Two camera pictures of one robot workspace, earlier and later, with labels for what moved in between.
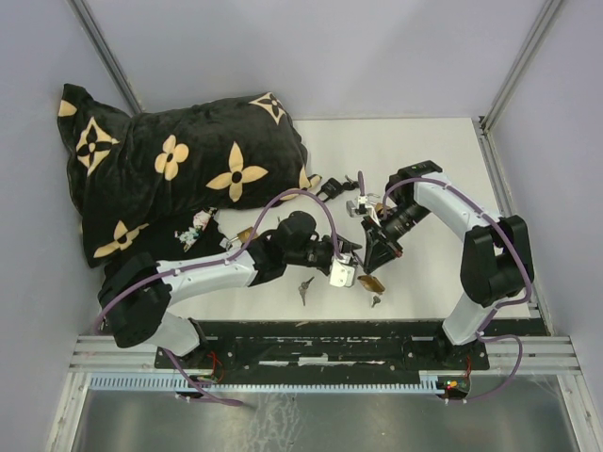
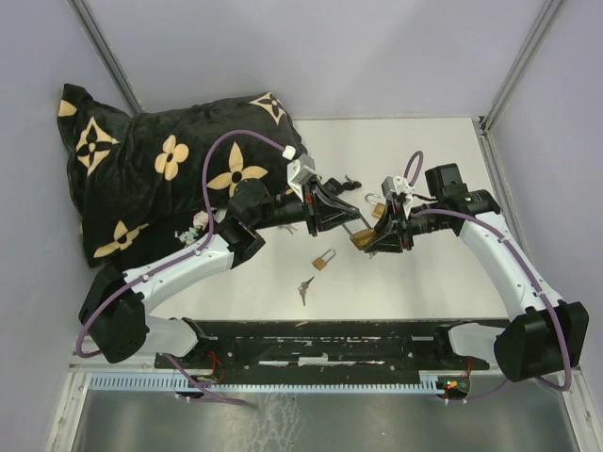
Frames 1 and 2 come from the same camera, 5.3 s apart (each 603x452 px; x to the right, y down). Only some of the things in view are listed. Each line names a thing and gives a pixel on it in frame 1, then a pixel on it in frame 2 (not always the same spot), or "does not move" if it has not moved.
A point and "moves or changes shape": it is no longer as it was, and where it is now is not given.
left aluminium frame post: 107,56 does not move
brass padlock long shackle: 372,283 moves or changes shape
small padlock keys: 303,287 does not move
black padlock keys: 351,185 does not move
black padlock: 332,188 does not move
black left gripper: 345,246 → 323,208
